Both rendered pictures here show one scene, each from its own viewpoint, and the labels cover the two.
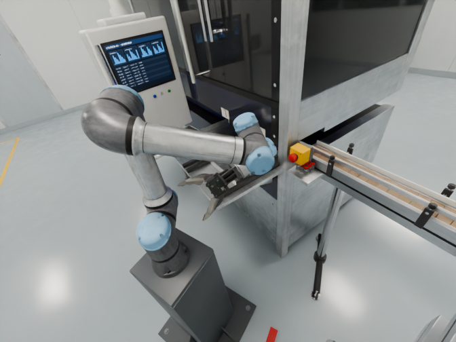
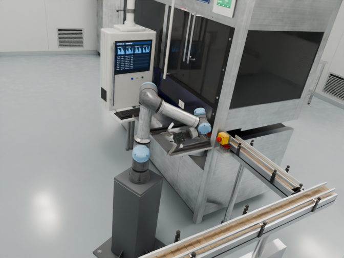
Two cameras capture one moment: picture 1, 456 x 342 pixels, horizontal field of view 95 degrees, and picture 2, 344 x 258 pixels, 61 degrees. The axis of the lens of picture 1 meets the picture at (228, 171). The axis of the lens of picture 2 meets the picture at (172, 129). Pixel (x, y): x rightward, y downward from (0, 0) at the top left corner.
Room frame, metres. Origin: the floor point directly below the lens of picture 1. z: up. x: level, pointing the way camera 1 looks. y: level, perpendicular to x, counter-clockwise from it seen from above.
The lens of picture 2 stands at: (-1.15, 0.31, 2.10)
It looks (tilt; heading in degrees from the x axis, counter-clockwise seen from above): 29 degrees down; 353
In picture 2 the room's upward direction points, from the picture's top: 8 degrees clockwise
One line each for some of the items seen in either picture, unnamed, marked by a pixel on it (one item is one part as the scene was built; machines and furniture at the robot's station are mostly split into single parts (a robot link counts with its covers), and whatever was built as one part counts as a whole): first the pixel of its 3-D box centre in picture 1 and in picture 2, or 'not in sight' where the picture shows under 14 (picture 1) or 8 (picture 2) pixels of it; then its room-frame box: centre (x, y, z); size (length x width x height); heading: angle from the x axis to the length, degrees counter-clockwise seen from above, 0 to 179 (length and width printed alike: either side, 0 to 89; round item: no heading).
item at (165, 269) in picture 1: (167, 252); (139, 171); (0.47, 0.29, 0.84); 0.15 x 0.15 x 0.10
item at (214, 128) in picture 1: (216, 135); (171, 117); (1.23, 0.03, 0.90); 0.34 x 0.26 x 0.04; 117
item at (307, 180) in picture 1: (307, 172); (225, 151); (0.76, -0.38, 0.87); 0.14 x 0.13 x 0.02; 117
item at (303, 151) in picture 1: (300, 153); (223, 138); (0.75, -0.34, 1.00); 0.08 x 0.07 x 0.07; 117
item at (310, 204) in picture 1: (247, 135); (187, 126); (1.94, -0.26, 0.44); 2.06 x 1.00 x 0.88; 27
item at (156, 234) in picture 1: (157, 234); (141, 157); (0.48, 0.29, 0.96); 0.13 x 0.12 x 0.14; 0
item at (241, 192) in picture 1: (221, 154); (173, 129); (1.04, 0.02, 0.87); 0.70 x 0.48 x 0.02; 27
